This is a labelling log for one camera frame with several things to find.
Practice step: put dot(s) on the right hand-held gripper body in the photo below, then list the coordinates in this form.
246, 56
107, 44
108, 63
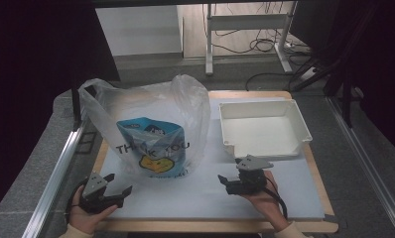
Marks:
251, 180

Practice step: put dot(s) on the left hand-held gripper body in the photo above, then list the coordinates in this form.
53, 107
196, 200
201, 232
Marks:
94, 186

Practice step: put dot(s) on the blue snack pouch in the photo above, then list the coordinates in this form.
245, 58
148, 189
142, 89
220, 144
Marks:
152, 145

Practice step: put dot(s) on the clear printed plastic bag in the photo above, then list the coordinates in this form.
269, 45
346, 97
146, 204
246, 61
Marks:
146, 105

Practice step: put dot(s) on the person's right hand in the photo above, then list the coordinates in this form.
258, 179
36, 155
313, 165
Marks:
268, 205

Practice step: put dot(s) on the person's left hand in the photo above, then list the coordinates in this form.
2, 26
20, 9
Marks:
83, 219

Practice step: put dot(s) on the white plastic bin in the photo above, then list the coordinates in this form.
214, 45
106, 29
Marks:
261, 132

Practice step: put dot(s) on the pale blue table mat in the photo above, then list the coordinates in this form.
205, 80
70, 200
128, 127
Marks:
192, 195

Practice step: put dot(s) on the wooden table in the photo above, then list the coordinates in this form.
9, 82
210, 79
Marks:
218, 225

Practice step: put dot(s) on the black metal stand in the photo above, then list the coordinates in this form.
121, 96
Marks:
75, 109

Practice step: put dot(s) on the black tape piece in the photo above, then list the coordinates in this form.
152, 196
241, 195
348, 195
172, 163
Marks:
332, 218

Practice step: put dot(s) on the white power strip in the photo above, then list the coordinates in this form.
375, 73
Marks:
308, 73

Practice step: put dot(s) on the dark curtain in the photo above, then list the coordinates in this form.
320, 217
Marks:
367, 49
36, 66

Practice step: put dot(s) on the white partition panel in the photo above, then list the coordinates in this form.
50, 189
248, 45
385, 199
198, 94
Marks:
139, 29

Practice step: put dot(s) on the aluminium rail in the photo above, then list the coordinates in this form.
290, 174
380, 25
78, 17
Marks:
367, 165
56, 178

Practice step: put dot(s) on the dark square floor frame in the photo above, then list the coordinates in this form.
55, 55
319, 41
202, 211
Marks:
86, 142

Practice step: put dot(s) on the white metal desk frame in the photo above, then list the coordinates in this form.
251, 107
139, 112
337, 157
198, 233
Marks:
245, 21

